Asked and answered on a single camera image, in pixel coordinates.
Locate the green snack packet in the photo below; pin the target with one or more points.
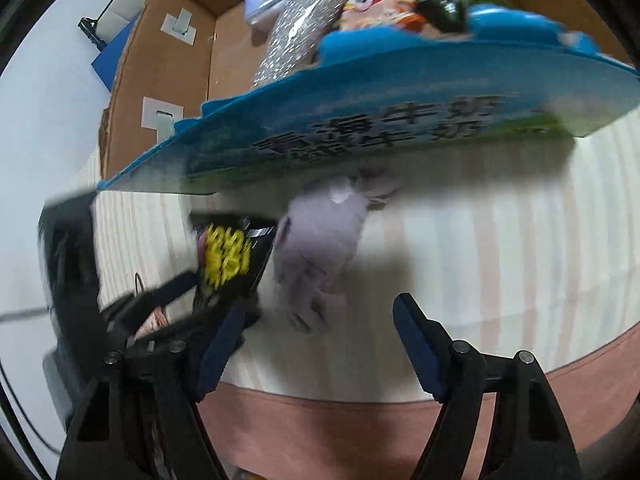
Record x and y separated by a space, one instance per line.
449 16

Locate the blue foam mat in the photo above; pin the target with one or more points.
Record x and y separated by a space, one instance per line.
106 63

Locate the striped cream tablecloth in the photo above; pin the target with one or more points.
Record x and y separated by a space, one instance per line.
516 245

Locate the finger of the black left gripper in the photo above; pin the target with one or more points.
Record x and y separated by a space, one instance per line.
140 313

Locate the purple soft cloth toy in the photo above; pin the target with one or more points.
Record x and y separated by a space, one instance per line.
317 239

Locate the orange panda snack bag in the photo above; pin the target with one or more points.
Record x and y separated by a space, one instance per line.
361 14

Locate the white folding chair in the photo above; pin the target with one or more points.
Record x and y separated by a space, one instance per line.
112 20

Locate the open cardboard box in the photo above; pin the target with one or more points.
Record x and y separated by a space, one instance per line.
185 118

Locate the black yellow snack bag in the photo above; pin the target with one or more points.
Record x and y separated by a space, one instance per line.
233 251

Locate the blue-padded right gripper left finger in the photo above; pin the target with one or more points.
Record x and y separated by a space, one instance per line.
140 419

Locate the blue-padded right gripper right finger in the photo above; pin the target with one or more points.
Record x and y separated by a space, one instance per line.
529 437

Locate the silver glitter yellow-tipped pouch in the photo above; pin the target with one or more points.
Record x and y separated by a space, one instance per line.
295 38

